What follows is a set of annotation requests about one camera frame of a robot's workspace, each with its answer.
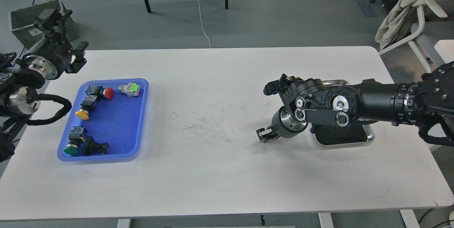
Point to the blue plastic tray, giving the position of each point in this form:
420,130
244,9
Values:
117,122

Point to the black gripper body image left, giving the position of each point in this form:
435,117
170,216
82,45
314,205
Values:
49,58

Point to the black selector switch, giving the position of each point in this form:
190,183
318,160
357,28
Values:
92,147

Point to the white office chair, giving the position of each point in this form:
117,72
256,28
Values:
430,41

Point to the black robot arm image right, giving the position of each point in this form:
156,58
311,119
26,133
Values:
427,104

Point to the yellow push button switch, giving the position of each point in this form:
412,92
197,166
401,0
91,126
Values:
89,104

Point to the grey plastic crate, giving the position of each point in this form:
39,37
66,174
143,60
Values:
22,22

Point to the beige cloth on chair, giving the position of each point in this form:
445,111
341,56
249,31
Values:
393,22

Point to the green push button switch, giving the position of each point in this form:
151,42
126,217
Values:
77,137

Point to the grey green connector switch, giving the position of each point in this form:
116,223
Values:
131,89

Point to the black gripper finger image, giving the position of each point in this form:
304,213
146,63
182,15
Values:
78,52
265,135
52,23

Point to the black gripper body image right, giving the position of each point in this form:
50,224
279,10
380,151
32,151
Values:
283,125

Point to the silver metal tray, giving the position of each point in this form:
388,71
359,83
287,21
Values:
340,135

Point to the red push button switch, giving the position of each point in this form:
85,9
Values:
100,92

